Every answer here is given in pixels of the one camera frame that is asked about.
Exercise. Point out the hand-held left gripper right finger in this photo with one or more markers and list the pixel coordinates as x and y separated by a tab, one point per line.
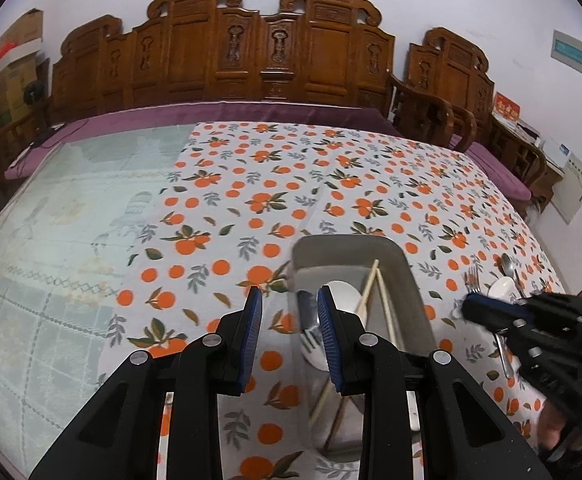
328	340

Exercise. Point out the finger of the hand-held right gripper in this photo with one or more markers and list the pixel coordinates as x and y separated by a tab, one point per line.
501	325
496	307

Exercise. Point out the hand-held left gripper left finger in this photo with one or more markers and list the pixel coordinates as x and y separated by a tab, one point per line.
253	340

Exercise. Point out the white ceramic spoon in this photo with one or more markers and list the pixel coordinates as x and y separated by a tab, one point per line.
501	287
346	299

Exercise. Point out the metal spoon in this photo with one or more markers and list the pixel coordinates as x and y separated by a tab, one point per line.
508	265

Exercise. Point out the rectangular metal tray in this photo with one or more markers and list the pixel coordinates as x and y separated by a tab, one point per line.
351	260

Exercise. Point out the person's right hand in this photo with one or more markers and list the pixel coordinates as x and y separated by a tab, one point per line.
553	425

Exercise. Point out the purple armchair cushion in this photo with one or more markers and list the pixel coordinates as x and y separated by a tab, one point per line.
496	170

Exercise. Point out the wooden side table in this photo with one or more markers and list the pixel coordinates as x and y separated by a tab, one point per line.
521	160

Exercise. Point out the white tabletop device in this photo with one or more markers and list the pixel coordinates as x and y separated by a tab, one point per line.
556	152

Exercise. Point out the orange fruit print tablecloth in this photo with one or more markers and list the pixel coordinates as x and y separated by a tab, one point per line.
271	170

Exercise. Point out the red gift box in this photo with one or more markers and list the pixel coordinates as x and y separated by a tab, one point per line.
507	106

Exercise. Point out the purple sofa cushion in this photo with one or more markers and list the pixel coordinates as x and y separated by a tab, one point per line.
171	115

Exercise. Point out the carved wooden armchair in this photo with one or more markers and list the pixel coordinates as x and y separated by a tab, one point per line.
451	70

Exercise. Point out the carved wooden sofa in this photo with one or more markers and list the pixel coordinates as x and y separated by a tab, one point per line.
196	50

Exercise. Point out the small black fan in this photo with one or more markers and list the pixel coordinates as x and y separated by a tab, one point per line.
33	92

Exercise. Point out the large cardboard box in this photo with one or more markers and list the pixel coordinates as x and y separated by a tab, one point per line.
11	95

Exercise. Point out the red plastic item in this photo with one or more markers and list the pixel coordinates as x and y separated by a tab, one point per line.
2	54

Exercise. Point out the small cardboard box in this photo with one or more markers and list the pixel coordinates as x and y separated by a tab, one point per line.
21	27

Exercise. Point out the white wall cabinet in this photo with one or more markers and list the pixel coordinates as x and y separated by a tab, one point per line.
576	187

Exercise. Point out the grey wall electrical panel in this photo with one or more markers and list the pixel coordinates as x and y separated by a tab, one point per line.
573	55

